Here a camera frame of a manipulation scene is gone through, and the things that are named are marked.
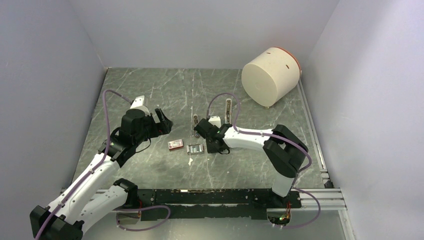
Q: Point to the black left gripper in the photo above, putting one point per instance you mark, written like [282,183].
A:
[158,128]

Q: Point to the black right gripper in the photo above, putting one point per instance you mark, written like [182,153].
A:
[211,149]

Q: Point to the red staple box sleeve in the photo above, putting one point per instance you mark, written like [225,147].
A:
[175,145]

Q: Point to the staple box tray with staples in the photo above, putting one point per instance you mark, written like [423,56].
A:
[195,149]

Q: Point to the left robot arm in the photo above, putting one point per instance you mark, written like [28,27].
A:
[74,211]

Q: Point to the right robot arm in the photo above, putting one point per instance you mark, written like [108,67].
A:
[286,152]

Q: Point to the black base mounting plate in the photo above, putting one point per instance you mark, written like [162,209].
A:
[157,212]

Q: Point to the cream cylindrical container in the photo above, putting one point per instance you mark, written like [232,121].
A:
[270,76]

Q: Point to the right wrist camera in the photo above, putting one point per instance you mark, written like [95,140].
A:
[215,120]

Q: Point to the aluminium frame rail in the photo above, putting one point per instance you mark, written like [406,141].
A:
[318,198]

